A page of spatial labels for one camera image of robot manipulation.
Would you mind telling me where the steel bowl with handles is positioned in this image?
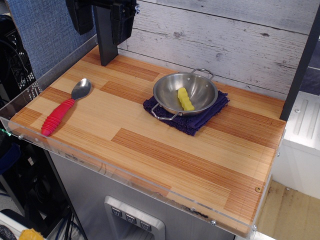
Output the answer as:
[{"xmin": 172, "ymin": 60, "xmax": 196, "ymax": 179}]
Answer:
[{"xmin": 151, "ymin": 68, "xmax": 218, "ymax": 121}]

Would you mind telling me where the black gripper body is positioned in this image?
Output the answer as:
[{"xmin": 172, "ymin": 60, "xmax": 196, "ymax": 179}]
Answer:
[{"xmin": 65, "ymin": 0, "xmax": 140, "ymax": 19}]

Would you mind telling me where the yellow wavy food item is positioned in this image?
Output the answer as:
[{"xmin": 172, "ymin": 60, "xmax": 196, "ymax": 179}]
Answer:
[{"xmin": 177, "ymin": 87, "xmax": 195, "ymax": 111}]

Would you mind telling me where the purple folded cloth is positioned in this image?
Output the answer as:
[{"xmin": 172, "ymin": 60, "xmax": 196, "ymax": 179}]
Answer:
[{"xmin": 143, "ymin": 90, "xmax": 230, "ymax": 136}]

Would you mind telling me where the white ribbed box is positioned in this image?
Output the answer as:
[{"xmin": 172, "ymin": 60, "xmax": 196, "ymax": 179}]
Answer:
[{"xmin": 271, "ymin": 91, "xmax": 320, "ymax": 199}]

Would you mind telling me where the black crate rack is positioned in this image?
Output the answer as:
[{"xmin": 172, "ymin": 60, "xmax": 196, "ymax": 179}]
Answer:
[{"xmin": 0, "ymin": 14, "xmax": 42, "ymax": 107}]

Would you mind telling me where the red handled metal spoon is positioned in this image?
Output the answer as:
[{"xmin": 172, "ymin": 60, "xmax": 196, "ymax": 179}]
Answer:
[{"xmin": 41, "ymin": 78, "xmax": 92, "ymax": 136}]

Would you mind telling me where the dark left vertical post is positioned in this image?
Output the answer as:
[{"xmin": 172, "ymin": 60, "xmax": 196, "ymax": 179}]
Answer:
[{"xmin": 93, "ymin": 6, "xmax": 119, "ymax": 66}]

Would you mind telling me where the dark vertical post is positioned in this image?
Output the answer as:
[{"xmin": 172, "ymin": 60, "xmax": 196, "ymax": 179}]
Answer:
[
  {"xmin": 93, "ymin": 6, "xmax": 119, "ymax": 66},
  {"xmin": 279, "ymin": 6, "xmax": 320, "ymax": 121}
]

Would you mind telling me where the yellow object bottom left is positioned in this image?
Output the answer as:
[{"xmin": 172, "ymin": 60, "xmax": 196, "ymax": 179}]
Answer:
[{"xmin": 18, "ymin": 228, "xmax": 45, "ymax": 240}]

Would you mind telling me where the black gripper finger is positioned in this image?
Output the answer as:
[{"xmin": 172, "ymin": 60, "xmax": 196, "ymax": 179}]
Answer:
[
  {"xmin": 110, "ymin": 4, "xmax": 137, "ymax": 46},
  {"xmin": 66, "ymin": 4, "xmax": 94, "ymax": 35}
]

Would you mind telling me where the dark right vertical post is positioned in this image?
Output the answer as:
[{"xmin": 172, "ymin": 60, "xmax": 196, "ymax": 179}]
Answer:
[{"xmin": 279, "ymin": 6, "xmax": 320, "ymax": 121}]

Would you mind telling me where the silver button control panel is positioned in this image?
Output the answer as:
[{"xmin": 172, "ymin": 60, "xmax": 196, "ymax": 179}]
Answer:
[{"xmin": 104, "ymin": 195, "xmax": 166, "ymax": 240}]

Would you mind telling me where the stainless steel cabinet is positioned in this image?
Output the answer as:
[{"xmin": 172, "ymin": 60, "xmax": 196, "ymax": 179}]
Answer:
[{"xmin": 50, "ymin": 153, "xmax": 235, "ymax": 240}]

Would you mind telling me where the clear acrylic table guard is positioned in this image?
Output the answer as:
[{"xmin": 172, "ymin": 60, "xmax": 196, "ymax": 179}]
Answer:
[{"xmin": 0, "ymin": 47, "xmax": 285, "ymax": 239}]

